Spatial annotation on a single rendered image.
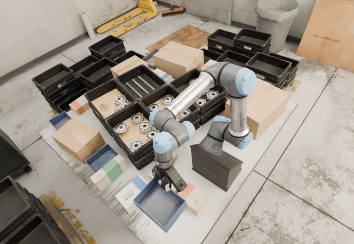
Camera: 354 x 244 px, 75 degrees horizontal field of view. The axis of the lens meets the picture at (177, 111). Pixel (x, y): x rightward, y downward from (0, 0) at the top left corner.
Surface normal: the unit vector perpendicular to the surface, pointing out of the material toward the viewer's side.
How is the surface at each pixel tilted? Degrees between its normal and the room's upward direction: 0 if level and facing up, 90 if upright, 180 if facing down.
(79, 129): 0
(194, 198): 0
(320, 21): 79
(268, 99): 0
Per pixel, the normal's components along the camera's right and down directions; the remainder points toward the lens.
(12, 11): 0.76, 0.43
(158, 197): -0.11, -0.66
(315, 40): -0.64, 0.40
